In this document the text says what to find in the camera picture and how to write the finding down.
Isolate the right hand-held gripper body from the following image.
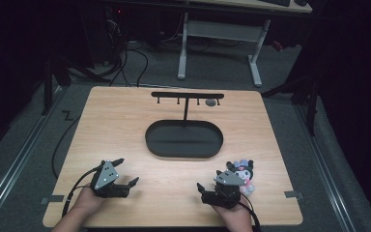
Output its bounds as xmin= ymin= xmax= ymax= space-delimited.
xmin=201 ymin=169 xmax=247 ymax=209

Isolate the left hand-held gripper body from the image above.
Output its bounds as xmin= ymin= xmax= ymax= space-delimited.
xmin=89 ymin=159 xmax=131 ymax=199

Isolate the black and pink plush toy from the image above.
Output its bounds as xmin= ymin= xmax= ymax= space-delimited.
xmin=226 ymin=158 xmax=256 ymax=198

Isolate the person's right hand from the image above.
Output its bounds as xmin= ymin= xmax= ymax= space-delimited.
xmin=210 ymin=194 xmax=251 ymax=223

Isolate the person's left hand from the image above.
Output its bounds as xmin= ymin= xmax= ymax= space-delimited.
xmin=71 ymin=184 xmax=108 ymax=217

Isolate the black hook rack with tray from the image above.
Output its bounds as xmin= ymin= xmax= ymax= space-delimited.
xmin=144 ymin=91 xmax=225 ymax=160

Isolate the grey tape strip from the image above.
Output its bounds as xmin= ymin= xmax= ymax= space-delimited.
xmin=283 ymin=189 xmax=304 ymax=199
xmin=40 ymin=194 xmax=66 ymax=206

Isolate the black metal stand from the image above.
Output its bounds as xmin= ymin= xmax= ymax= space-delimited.
xmin=41 ymin=52 xmax=110 ymax=116
xmin=260 ymin=72 xmax=321 ymax=137

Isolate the black computer tower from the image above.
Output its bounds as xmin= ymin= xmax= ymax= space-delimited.
xmin=103 ymin=5 xmax=128 ymax=67

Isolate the white-framed wooden desk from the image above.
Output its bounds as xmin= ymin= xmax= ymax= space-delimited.
xmin=160 ymin=0 xmax=313 ymax=88

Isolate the black keyboard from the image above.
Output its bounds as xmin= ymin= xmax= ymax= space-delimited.
xmin=260 ymin=0 xmax=292 ymax=8

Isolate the left hand-held gripper cable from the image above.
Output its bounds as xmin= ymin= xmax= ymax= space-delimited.
xmin=60 ymin=166 xmax=103 ymax=218

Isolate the hand-held gripper cable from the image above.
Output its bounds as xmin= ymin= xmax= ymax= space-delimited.
xmin=239 ymin=196 xmax=262 ymax=232
xmin=60 ymin=166 xmax=103 ymax=218

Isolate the right hand-held gripper cable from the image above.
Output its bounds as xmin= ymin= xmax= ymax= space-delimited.
xmin=239 ymin=196 xmax=262 ymax=232

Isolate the black floor cable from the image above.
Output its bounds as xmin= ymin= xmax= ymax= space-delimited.
xmin=50 ymin=115 xmax=82 ymax=180

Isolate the grey metal floor rail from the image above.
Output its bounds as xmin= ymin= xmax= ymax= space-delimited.
xmin=294 ymin=103 xmax=357 ymax=232
xmin=0 ymin=86 xmax=64 ymax=224

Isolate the bundle of black cables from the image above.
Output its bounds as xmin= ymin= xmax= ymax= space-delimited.
xmin=98 ymin=40 xmax=150 ymax=88

